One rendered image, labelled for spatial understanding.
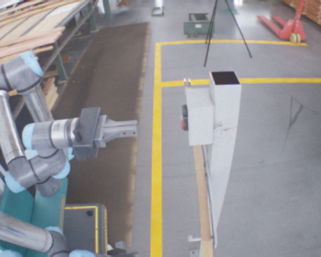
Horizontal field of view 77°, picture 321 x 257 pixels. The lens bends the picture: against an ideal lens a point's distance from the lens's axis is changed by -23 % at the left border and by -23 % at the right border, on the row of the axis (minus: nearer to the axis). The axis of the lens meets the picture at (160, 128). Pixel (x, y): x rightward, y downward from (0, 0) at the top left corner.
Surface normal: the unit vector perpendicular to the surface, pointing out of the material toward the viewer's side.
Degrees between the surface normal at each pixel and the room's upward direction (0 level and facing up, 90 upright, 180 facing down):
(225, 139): 90
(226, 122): 90
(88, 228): 0
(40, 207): 0
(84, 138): 4
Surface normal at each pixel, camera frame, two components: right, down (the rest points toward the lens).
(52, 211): -0.10, -0.73
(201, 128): 0.00, 0.68
